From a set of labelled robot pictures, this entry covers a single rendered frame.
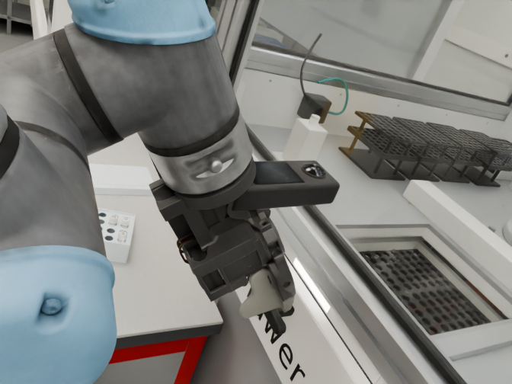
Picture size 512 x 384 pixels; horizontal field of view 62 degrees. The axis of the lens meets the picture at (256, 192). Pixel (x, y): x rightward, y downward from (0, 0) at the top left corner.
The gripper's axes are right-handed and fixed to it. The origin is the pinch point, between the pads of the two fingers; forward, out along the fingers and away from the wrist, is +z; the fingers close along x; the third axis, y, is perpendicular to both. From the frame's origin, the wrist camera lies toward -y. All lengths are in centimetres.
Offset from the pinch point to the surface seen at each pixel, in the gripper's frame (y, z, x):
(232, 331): 8.1, 18.6, -9.7
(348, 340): -3.4, 2.2, 8.1
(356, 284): -6.6, -2.2, 5.5
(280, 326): 2.1, 1.4, 3.4
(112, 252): 19.1, 5.7, -24.3
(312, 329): -0.8, 2.8, 4.7
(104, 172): 17, 7, -48
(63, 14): 11, -14, -80
